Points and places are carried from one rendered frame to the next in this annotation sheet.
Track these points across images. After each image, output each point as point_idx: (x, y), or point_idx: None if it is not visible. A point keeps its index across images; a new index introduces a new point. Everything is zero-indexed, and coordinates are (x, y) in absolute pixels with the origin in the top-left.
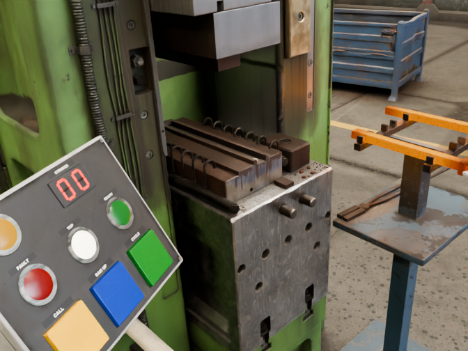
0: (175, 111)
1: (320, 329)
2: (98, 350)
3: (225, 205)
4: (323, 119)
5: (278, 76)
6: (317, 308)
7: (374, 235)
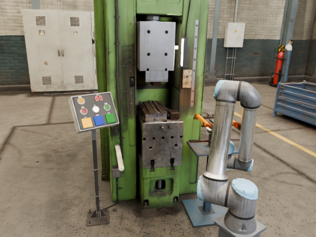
0: (157, 98)
1: (177, 177)
2: (89, 126)
3: (142, 119)
4: (199, 111)
5: (179, 92)
6: (176, 168)
7: (192, 146)
